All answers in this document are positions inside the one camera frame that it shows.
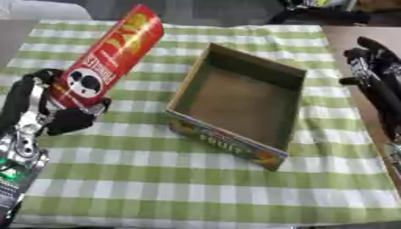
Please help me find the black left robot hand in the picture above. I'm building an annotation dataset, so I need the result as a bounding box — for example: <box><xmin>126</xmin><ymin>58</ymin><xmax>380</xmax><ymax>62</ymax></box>
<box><xmin>0</xmin><ymin>68</ymin><xmax>113</xmax><ymax>138</ymax></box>

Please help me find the red cylindrical snack can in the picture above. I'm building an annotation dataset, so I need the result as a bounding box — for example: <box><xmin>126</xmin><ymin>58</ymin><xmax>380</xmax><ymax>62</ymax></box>
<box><xmin>47</xmin><ymin>4</ymin><xmax>166</xmax><ymax>109</ymax></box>

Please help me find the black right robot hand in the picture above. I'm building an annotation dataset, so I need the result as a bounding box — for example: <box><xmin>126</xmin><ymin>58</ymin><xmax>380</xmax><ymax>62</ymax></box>
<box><xmin>338</xmin><ymin>36</ymin><xmax>401</xmax><ymax>141</ymax></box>

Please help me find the white chair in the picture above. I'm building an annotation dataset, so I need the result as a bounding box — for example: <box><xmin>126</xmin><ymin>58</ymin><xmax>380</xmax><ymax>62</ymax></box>
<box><xmin>0</xmin><ymin>0</ymin><xmax>94</xmax><ymax>21</ymax></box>

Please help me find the black tripod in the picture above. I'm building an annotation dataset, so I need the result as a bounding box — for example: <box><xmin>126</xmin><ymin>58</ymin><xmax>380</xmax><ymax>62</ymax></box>
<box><xmin>266</xmin><ymin>0</ymin><xmax>373</xmax><ymax>26</ymax></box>

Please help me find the open tan cardboard box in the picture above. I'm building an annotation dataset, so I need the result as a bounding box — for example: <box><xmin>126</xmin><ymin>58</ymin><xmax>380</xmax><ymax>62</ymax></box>
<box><xmin>163</xmin><ymin>42</ymin><xmax>309</xmax><ymax>173</ymax></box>

